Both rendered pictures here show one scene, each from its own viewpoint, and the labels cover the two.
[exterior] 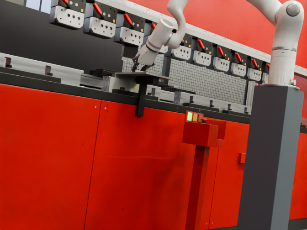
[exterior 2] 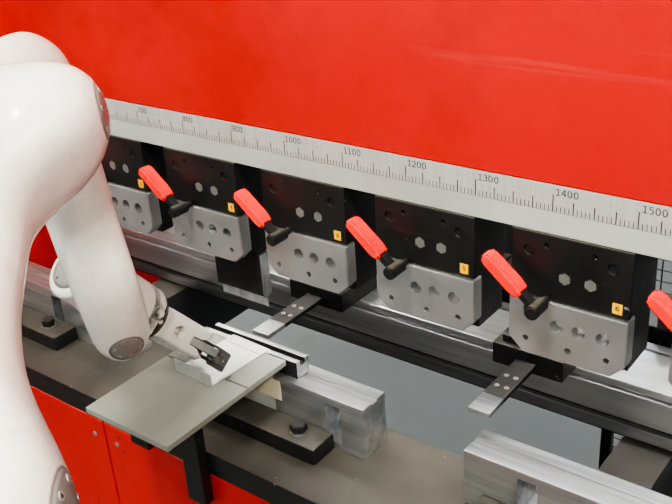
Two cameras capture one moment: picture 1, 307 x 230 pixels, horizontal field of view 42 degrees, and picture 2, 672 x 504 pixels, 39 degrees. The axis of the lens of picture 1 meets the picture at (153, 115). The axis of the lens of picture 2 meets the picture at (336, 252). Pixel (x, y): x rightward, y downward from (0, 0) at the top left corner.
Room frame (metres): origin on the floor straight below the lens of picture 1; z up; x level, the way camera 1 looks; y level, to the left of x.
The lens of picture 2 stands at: (2.23, -1.18, 1.82)
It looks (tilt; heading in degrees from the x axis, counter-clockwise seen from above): 26 degrees down; 80
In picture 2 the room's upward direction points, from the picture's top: 4 degrees counter-clockwise
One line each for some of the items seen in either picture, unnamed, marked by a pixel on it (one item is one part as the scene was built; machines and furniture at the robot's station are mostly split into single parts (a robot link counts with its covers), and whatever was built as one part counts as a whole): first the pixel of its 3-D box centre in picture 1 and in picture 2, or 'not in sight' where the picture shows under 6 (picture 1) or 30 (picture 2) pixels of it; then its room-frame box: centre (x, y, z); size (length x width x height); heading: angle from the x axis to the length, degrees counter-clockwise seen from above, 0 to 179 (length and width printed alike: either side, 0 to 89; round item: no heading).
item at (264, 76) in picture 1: (266, 73); not in sight; (3.21, -0.85, 1.26); 0.15 x 0.09 x 0.17; 131
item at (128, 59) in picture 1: (129, 53); (243, 273); (2.30, 0.18, 1.13); 0.10 x 0.02 x 0.10; 131
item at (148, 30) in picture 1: (155, 38); (321, 222); (2.42, 0.05, 1.26); 0.15 x 0.09 x 0.17; 131
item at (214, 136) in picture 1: (204, 129); not in sight; (2.27, -0.30, 0.75); 0.20 x 0.16 x 0.18; 144
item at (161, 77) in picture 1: (143, 75); (188, 385); (2.19, 0.08, 1.00); 0.26 x 0.18 x 0.01; 41
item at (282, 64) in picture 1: (281, 70); not in sight; (2.01, -0.61, 1.09); 0.19 x 0.19 x 0.18
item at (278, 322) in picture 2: (112, 73); (308, 297); (2.42, 0.28, 1.01); 0.26 x 0.12 x 0.05; 41
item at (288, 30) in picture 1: (288, 26); not in sight; (1.98, -0.60, 1.30); 0.19 x 0.12 x 0.24; 171
